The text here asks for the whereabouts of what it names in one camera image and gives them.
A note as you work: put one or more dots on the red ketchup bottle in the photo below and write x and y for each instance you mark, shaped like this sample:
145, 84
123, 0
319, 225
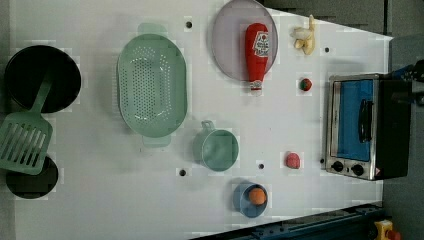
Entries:
256, 53

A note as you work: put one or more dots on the grey round plate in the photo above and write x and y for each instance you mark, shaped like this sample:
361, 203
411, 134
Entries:
228, 36

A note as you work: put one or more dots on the green measuring cup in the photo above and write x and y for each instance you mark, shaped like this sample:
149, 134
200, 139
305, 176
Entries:
216, 149

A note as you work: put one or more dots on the green oval colander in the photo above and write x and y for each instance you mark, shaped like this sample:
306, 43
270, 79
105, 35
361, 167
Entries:
152, 85

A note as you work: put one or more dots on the orange ball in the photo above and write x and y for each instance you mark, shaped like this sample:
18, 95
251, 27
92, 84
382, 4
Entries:
257, 196

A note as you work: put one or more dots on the blue cup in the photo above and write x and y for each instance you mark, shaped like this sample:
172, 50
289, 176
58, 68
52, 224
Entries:
241, 200

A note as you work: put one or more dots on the pink toy fruit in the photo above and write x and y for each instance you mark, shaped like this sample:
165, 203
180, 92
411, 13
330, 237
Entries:
293, 160

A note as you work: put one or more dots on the toy strawberry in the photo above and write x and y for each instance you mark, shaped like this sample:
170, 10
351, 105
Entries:
305, 84

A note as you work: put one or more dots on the peeled toy banana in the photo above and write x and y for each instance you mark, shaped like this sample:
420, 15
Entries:
305, 37

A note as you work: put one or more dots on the black toaster oven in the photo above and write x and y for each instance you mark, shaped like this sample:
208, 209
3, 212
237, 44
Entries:
368, 127

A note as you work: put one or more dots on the green slotted spatula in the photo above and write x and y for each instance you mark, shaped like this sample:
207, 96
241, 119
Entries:
25, 137

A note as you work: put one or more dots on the large black pot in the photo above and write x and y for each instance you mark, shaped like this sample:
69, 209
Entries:
25, 71

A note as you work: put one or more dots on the small black cup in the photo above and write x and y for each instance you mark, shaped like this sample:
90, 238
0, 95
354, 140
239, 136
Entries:
34, 186

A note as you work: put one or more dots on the yellow red emergency button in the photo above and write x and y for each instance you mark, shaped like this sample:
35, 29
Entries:
385, 231

